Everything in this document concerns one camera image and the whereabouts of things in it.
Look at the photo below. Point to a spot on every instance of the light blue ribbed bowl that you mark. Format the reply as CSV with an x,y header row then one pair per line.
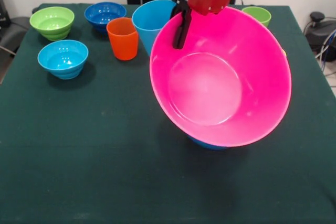
x,y
63,56

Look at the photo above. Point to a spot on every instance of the yellow cup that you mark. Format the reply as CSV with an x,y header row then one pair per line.
x,y
284,52

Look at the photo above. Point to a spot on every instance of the large pink bowl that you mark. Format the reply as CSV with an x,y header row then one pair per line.
x,y
223,90

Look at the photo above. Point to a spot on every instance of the large blue bowl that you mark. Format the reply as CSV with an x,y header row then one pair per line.
x,y
207,146

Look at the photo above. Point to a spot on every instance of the dark green tablecloth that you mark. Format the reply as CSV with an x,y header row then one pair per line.
x,y
105,155

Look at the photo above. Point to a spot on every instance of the green ribbed bowl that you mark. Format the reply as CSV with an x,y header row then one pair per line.
x,y
52,22

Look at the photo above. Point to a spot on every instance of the orange cup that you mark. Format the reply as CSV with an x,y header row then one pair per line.
x,y
122,43

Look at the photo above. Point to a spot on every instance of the green cup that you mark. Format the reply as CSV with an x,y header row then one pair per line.
x,y
258,14

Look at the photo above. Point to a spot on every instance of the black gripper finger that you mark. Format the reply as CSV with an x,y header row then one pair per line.
x,y
182,30
175,11

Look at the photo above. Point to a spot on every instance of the dark blue ribbed bowl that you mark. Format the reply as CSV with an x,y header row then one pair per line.
x,y
99,14

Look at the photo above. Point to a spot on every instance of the light blue cup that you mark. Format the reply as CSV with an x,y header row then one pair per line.
x,y
149,22

